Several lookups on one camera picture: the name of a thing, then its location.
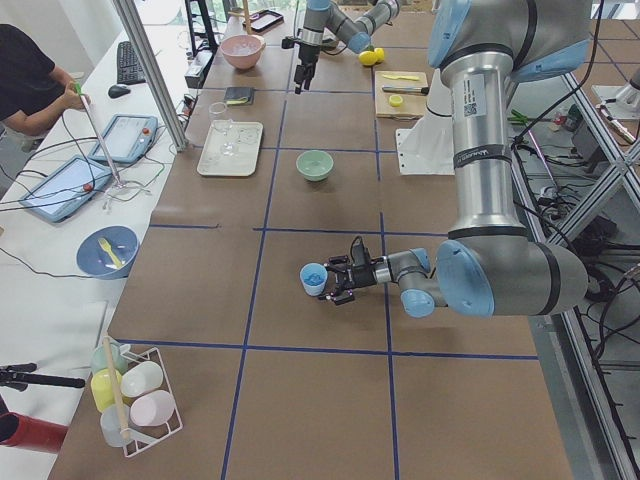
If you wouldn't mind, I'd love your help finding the grey folded cloth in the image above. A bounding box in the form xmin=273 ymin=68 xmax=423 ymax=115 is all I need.
xmin=223 ymin=86 xmax=255 ymax=106

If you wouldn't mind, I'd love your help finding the red cylinder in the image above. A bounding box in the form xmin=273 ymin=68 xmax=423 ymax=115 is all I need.
xmin=1 ymin=412 xmax=68 ymax=454

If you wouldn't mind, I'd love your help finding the pink bowl of ice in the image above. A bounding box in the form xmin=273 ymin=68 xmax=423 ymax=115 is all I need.
xmin=220 ymin=34 xmax=266 ymax=70

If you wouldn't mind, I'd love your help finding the lemon half slice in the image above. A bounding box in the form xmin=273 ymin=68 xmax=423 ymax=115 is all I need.
xmin=388 ymin=94 xmax=404 ymax=108

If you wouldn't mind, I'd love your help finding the clear wine glass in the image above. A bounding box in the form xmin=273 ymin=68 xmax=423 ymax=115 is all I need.
xmin=208 ymin=101 xmax=237 ymax=156

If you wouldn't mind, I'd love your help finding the white wire cup rack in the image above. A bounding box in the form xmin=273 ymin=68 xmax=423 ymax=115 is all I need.
xmin=90 ymin=336 xmax=183 ymax=458

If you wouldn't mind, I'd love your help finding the blue teach pendant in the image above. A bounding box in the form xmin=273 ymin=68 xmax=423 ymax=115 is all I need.
xmin=19 ymin=155 xmax=112 ymax=223
xmin=102 ymin=114 xmax=159 ymax=165

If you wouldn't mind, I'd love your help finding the black tripod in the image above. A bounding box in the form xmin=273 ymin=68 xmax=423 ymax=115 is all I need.
xmin=1 ymin=363 xmax=86 ymax=392

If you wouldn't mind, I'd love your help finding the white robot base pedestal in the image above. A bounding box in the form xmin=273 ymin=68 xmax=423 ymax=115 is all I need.
xmin=396 ymin=69 xmax=454 ymax=175

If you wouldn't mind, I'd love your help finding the wooden cutting board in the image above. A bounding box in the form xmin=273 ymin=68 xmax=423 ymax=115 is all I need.
xmin=374 ymin=71 xmax=429 ymax=118

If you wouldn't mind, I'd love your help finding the black computer mouse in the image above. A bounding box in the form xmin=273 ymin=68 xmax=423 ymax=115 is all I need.
xmin=107 ymin=84 xmax=131 ymax=99

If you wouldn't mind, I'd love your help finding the black keyboard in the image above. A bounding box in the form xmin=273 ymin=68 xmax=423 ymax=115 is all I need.
xmin=116 ymin=41 xmax=146 ymax=85

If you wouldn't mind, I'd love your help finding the light blue cup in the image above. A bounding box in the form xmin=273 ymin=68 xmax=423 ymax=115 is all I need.
xmin=299 ymin=263 xmax=328 ymax=296

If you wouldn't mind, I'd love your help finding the steel muddler black cap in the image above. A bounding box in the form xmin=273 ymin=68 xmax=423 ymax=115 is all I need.
xmin=381 ymin=86 xmax=430 ymax=96

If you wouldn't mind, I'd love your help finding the blue bowl with fork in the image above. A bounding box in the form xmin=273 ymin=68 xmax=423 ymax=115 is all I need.
xmin=76 ymin=225 xmax=139 ymax=280

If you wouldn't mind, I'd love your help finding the green bowl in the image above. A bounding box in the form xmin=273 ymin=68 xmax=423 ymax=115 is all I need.
xmin=296 ymin=150 xmax=334 ymax=182

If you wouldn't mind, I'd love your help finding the aluminium frame post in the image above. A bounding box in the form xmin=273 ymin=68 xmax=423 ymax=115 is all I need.
xmin=112 ymin=0 xmax=188 ymax=153

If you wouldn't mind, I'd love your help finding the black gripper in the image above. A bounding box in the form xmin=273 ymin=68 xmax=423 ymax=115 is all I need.
xmin=317 ymin=235 xmax=388 ymax=306
xmin=294 ymin=42 xmax=320 ymax=94

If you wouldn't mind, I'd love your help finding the cream bear tray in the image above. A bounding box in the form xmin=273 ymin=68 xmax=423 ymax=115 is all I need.
xmin=196 ymin=120 xmax=263 ymax=177

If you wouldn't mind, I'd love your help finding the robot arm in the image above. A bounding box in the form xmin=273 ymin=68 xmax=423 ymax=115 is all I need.
xmin=326 ymin=1 xmax=592 ymax=318
xmin=282 ymin=0 xmax=400 ymax=94

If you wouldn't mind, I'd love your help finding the yellow lemon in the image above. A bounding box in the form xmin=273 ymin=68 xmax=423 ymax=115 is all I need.
xmin=358 ymin=50 xmax=378 ymax=67
xmin=374 ymin=47 xmax=385 ymax=64

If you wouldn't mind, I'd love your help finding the yellow plastic knife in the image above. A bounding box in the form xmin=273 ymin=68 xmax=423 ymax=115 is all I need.
xmin=381 ymin=73 xmax=421 ymax=81

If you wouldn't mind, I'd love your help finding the person in black shirt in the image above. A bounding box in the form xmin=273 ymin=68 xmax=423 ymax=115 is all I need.
xmin=1 ymin=24 xmax=90 ymax=137

